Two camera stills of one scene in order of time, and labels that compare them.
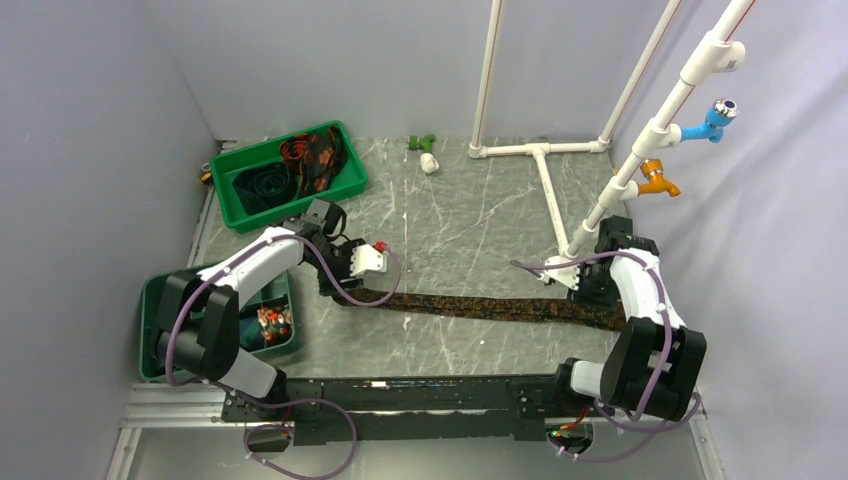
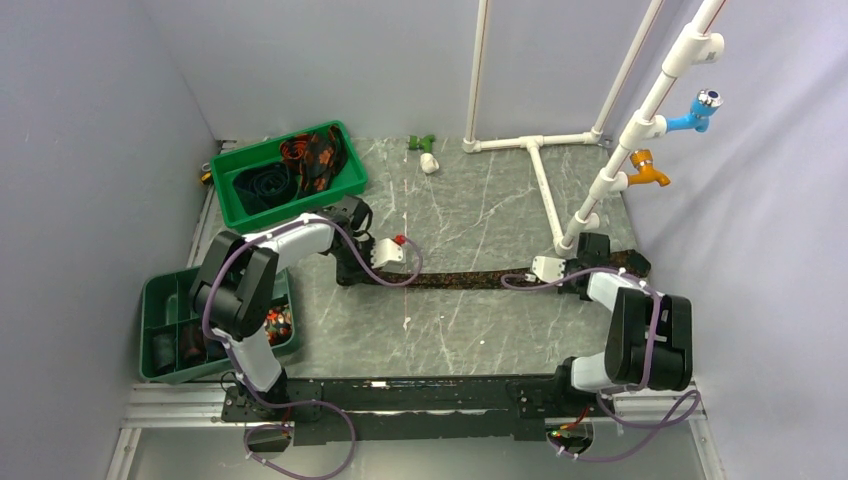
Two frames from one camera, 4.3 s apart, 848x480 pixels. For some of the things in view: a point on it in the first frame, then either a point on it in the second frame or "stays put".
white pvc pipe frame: x=716 y=53 to x=699 y=45
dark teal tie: x=264 y=186 stays put
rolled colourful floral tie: x=275 y=323 stays put
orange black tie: x=317 y=155 stays put
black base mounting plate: x=410 y=410 stays put
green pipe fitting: x=425 y=142 stays put
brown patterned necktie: x=577 y=311 to x=616 y=263
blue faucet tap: x=721 y=113 to x=703 y=106
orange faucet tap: x=653 y=169 to x=642 y=160
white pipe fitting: x=429 y=163 stays put
